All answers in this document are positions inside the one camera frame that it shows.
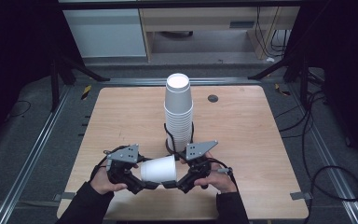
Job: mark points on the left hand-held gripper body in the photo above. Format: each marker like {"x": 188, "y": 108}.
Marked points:
{"x": 123, "y": 155}

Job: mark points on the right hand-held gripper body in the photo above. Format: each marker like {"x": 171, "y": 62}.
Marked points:
{"x": 199, "y": 149}

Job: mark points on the white paper cup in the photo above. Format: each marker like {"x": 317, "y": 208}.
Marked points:
{"x": 158, "y": 169}

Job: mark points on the stack of white cups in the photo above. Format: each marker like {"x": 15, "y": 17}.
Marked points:
{"x": 178, "y": 109}

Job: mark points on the person's left hand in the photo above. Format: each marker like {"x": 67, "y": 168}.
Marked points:
{"x": 101, "y": 183}

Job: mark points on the person's right hand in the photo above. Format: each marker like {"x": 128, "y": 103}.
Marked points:
{"x": 222, "y": 182}

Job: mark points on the round grey table grommet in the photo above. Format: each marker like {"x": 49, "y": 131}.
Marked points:
{"x": 213, "y": 98}

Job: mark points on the grey tape piece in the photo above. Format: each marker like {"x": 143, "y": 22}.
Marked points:
{"x": 300, "y": 196}
{"x": 64, "y": 196}

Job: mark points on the yellow black tape strip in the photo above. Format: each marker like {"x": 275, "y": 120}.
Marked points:
{"x": 86, "y": 92}
{"x": 282, "y": 90}

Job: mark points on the black metal stand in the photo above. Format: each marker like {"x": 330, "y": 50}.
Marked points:
{"x": 304, "y": 77}
{"x": 55, "y": 84}

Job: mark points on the small white floor object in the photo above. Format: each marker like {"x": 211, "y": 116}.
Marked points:
{"x": 270, "y": 59}

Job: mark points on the dark object under desk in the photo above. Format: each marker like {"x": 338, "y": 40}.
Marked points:
{"x": 176, "y": 34}

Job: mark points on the white cabinet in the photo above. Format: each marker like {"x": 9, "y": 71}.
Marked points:
{"x": 105, "y": 34}

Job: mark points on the metal floor rail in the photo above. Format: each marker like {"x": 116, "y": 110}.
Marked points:
{"x": 31, "y": 155}
{"x": 329, "y": 155}

